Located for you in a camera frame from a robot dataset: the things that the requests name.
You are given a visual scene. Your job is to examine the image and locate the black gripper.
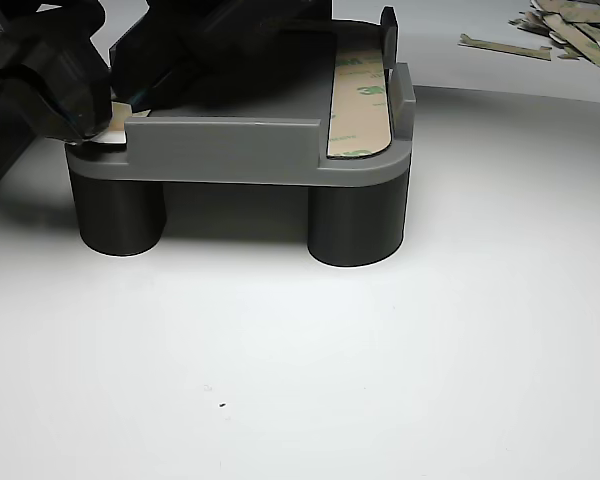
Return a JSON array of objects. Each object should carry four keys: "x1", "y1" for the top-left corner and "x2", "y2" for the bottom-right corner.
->
[{"x1": 0, "y1": 0, "x2": 113, "y2": 206}]

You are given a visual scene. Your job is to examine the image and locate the grey printed fixture with legs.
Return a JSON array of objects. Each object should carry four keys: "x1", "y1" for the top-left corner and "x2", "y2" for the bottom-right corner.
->
[{"x1": 64, "y1": 7, "x2": 417, "y2": 269}]

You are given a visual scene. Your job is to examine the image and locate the tan 3M tape liner film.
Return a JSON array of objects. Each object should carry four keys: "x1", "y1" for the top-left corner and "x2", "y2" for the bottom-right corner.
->
[
  {"x1": 325, "y1": 48, "x2": 395, "y2": 159},
  {"x1": 110, "y1": 102, "x2": 151, "y2": 132}
]

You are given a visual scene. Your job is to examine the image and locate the white adhesive tape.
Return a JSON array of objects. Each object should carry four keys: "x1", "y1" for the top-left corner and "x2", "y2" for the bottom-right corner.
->
[{"x1": 85, "y1": 129, "x2": 129, "y2": 147}]

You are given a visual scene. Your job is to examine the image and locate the long thin peeled film strip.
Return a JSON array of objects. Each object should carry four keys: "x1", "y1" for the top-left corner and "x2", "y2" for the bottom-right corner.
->
[{"x1": 457, "y1": 32, "x2": 554, "y2": 62}]

